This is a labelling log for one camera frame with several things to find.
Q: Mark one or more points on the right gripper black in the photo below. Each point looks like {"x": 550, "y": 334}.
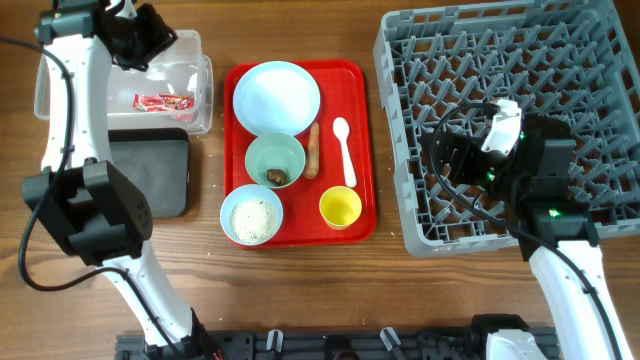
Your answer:
{"x": 468, "y": 148}

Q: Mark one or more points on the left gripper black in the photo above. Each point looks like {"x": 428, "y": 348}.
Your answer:
{"x": 160, "y": 38}

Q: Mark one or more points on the red snack wrapper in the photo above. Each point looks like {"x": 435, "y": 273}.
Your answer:
{"x": 162, "y": 103}

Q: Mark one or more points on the white tissue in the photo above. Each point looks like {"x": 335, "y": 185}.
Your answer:
{"x": 193, "y": 83}

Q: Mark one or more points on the yellow cup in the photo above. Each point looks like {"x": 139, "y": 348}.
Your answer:
{"x": 340, "y": 207}

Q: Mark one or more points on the orange carrot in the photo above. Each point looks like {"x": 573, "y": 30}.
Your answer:
{"x": 313, "y": 153}

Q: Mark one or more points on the green bowl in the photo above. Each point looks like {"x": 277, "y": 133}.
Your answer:
{"x": 275, "y": 151}

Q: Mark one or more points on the brown food scrap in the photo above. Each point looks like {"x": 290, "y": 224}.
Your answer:
{"x": 277, "y": 177}

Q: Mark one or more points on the light blue bowl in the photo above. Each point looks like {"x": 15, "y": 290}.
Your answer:
{"x": 244, "y": 193}

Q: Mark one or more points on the white rice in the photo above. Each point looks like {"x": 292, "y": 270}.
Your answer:
{"x": 254, "y": 221}

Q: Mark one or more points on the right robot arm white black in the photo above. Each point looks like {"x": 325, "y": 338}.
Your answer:
{"x": 522, "y": 185}

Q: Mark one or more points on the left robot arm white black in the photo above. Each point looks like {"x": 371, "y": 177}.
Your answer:
{"x": 89, "y": 208}

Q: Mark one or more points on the grey dishwasher rack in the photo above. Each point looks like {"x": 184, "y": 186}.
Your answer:
{"x": 565, "y": 59}

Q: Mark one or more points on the clear plastic bin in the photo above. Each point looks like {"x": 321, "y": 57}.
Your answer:
{"x": 168, "y": 73}

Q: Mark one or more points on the black tray bin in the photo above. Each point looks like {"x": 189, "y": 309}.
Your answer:
{"x": 156, "y": 161}

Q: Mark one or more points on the white plastic spoon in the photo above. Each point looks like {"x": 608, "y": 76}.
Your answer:
{"x": 341, "y": 130}

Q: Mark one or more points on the light blue plate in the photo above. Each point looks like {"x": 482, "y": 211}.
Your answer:
{"x": 276, "y": 97}

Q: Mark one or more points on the red serving tray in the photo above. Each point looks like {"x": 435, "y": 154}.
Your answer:
{"x": 342, "y": 89}

